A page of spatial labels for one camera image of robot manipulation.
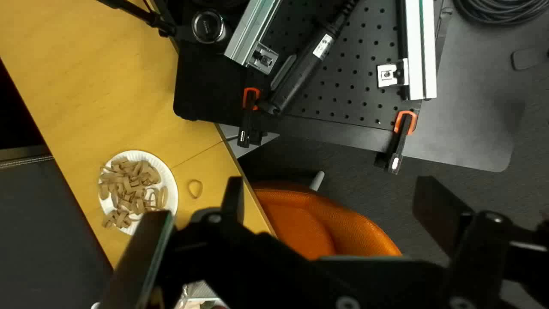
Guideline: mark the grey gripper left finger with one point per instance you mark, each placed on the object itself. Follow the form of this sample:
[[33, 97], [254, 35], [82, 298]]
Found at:
[[139, 258]]

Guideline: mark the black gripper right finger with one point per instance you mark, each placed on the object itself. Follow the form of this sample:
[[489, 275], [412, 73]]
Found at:
[[443, 208]]

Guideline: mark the orange fabric chair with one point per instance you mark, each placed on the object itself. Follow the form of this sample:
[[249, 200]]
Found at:
[[319, 224]]

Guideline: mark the pile of tan rubber bands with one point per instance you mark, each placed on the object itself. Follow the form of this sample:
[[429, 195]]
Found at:
[[130, 186]]

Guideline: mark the single tan rubber band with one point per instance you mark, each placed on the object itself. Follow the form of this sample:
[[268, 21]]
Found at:
[[189, 189]]

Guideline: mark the white ribbed plate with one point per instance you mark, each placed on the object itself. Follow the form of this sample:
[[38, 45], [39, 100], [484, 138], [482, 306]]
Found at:
[[165, 172]]

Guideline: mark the black equipment right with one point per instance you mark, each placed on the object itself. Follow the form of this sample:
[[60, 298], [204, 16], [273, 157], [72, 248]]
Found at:
[[353, 74]]

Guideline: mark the silver aluminium extrusion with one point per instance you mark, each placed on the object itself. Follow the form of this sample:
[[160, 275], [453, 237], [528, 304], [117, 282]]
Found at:
[[422, 45], [250, 31]]

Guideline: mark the round black glass lens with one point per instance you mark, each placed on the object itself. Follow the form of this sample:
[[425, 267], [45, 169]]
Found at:
[[208, 26]]

